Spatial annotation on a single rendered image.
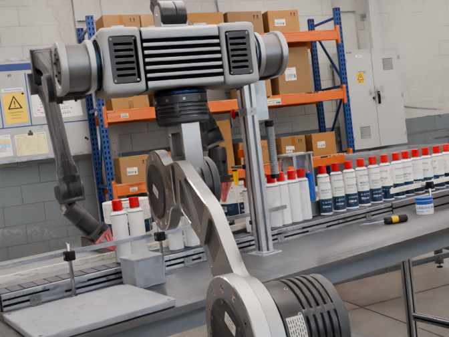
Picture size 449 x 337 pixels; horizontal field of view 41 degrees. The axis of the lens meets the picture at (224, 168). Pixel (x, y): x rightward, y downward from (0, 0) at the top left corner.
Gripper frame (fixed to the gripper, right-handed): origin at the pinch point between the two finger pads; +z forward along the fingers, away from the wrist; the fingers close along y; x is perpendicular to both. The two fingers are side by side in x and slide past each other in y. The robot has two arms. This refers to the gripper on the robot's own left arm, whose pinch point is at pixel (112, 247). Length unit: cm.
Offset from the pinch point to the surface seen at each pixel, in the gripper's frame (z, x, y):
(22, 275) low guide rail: -15.5, 23.6, 3.7
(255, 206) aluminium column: 25, -40, -16
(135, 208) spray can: -2.9, -14.0, -1.8
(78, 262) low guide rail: -4.4, 9.9, 3.5
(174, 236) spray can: 14.3, -16.7, -2.0
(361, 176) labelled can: 67, -94, -3
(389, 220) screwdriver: 75, -77, -22
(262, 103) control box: 3, -67, -19
